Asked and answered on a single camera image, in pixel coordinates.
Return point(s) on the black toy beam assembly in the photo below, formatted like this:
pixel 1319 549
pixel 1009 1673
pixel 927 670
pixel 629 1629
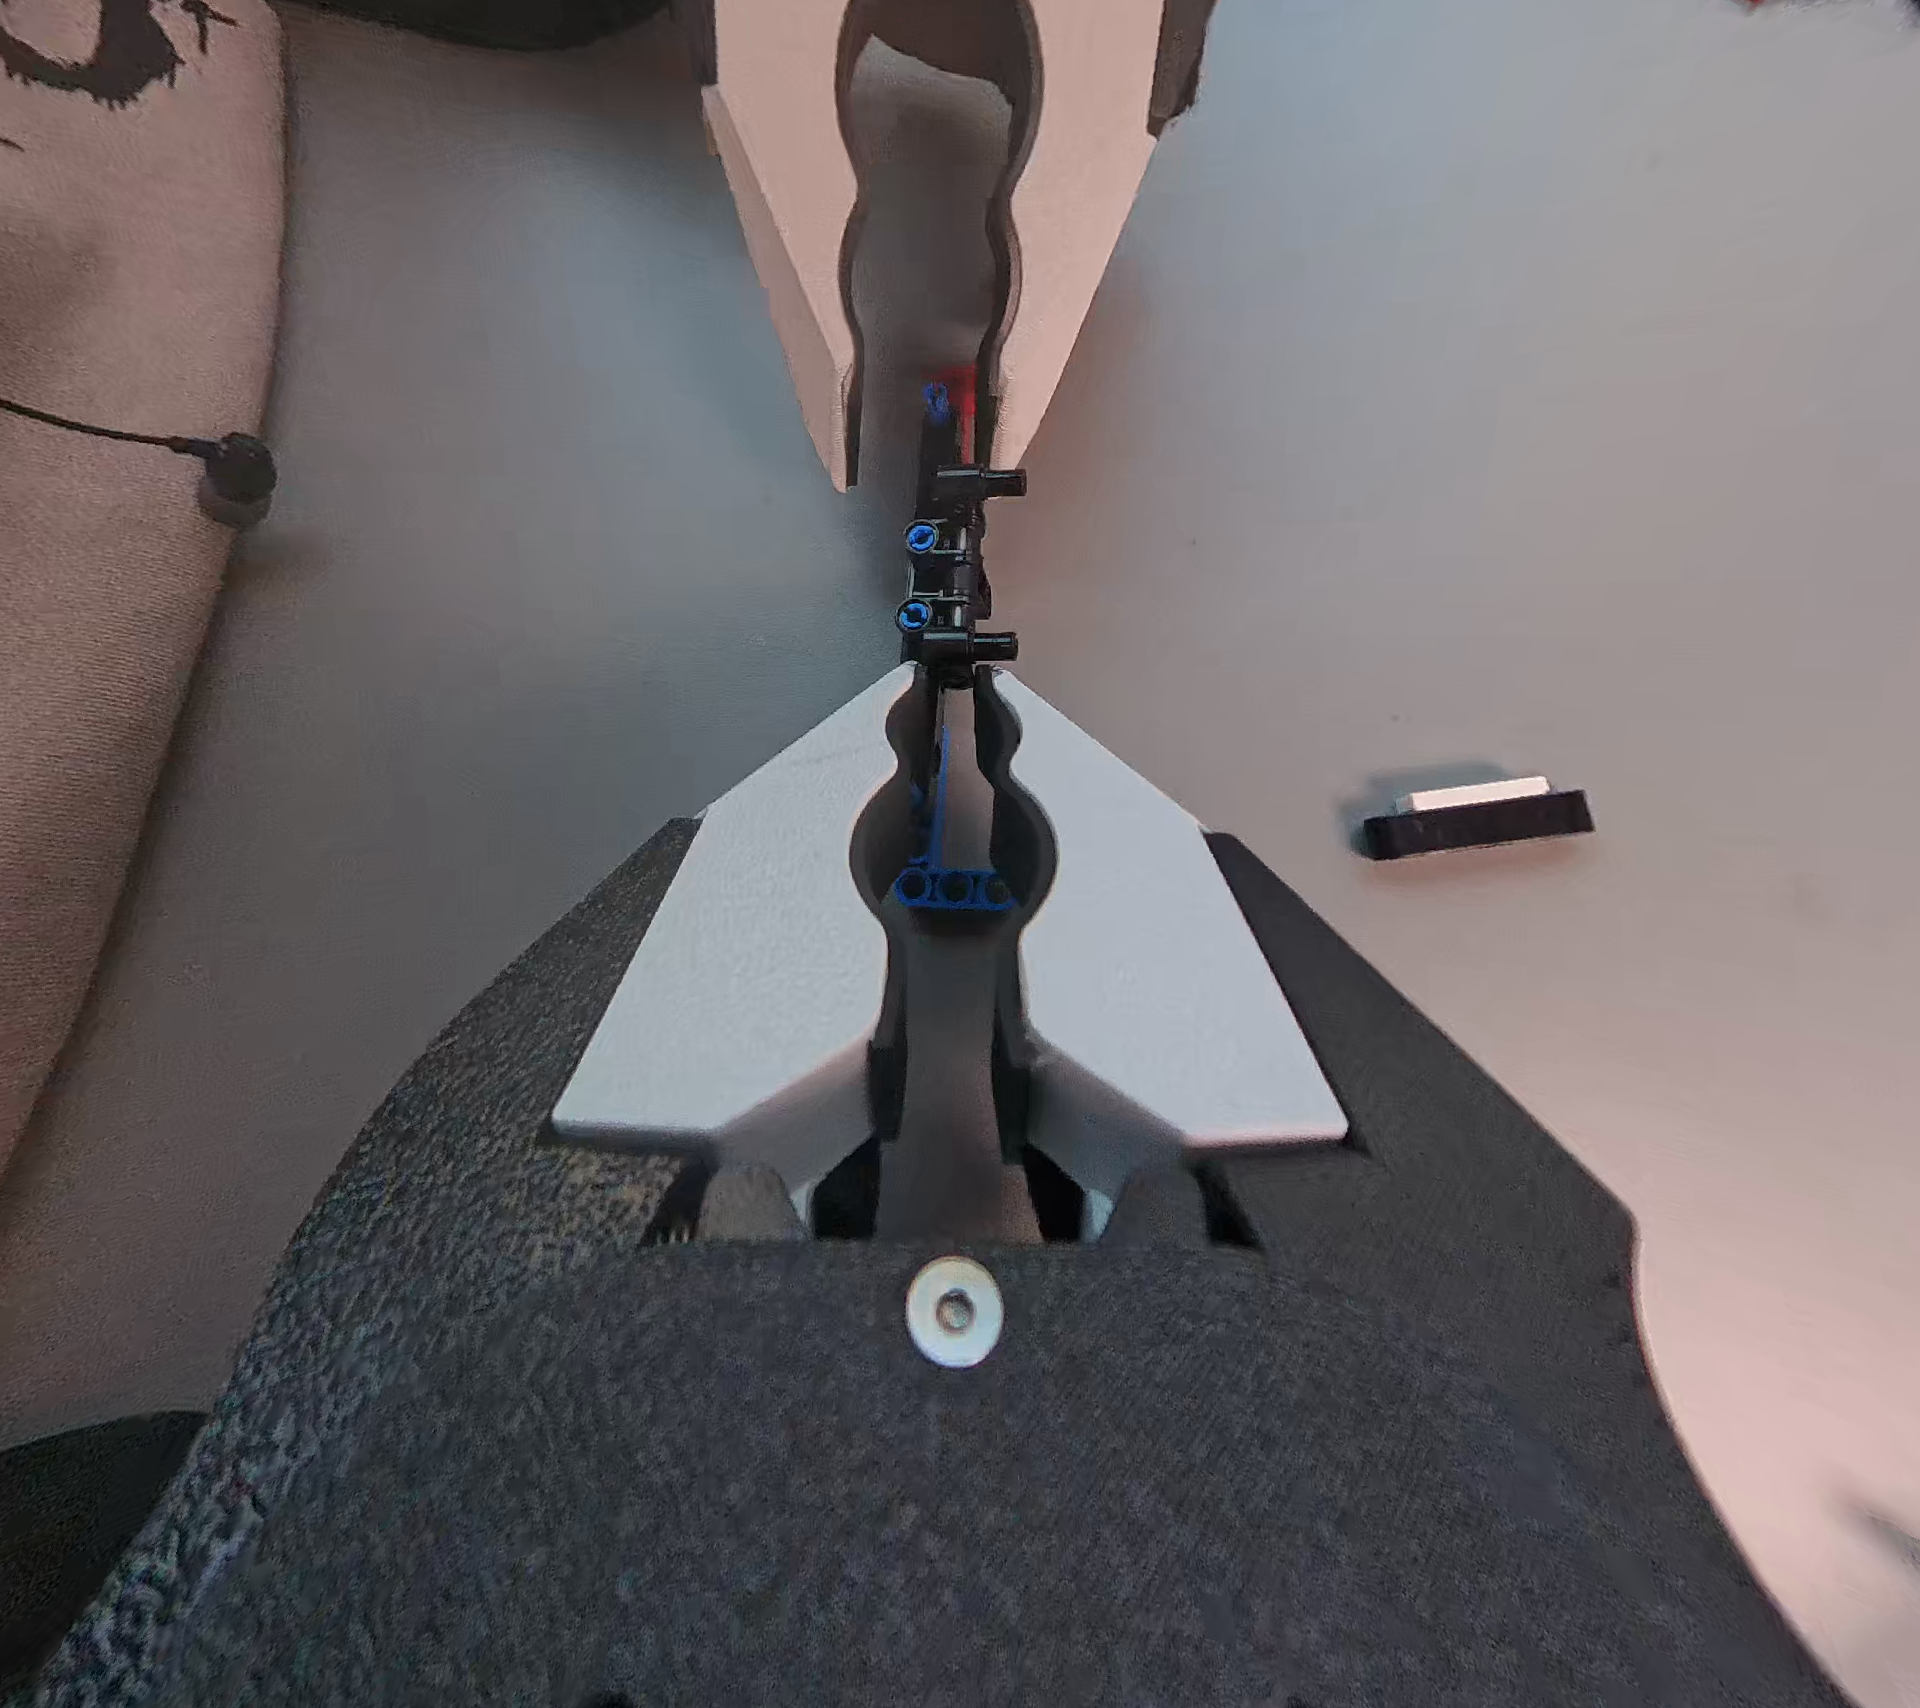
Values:
pixel 953 569

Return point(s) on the small black white toy brick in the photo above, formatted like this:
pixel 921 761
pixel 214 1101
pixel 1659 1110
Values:
pixel 1478 829

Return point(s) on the grey desk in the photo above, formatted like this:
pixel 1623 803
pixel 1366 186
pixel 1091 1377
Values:
pixel 450 539

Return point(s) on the dark cloth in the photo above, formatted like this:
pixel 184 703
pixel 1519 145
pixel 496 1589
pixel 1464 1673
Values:
pixel 74 1573

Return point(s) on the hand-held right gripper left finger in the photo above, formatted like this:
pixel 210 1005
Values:
pixel 734 972

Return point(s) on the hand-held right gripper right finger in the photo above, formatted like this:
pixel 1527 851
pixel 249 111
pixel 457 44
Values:
pixel 1171 972

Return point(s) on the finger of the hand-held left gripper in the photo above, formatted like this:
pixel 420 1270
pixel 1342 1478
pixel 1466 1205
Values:
pixel 1095 88
pixel 780 88

